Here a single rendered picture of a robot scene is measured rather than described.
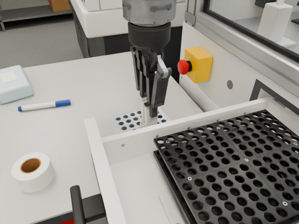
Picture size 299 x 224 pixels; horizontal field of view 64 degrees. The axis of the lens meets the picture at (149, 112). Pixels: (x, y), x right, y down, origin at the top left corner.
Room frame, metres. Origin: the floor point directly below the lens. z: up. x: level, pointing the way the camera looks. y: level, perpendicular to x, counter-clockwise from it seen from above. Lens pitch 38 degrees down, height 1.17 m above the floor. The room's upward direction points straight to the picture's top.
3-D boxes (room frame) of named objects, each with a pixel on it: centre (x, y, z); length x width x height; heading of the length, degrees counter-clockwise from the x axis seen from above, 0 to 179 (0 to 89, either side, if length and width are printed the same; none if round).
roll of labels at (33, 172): (0.30, 0.23, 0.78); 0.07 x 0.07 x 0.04
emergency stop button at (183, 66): (0.56, -0.09, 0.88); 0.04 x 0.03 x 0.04; 20
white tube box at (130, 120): (0.45, 0.02, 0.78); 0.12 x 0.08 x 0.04; 117
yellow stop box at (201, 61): (0.58, -0.12, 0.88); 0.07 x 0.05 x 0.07; 20
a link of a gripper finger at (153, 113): (0.40, -0.01, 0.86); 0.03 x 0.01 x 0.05; 27
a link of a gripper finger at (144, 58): (0.41, -0.01, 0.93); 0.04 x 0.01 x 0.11; 117
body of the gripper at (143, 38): (0.42, 0.00, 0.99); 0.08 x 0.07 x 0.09; 27
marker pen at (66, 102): (0.54, 0.29, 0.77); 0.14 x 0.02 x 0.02; 104
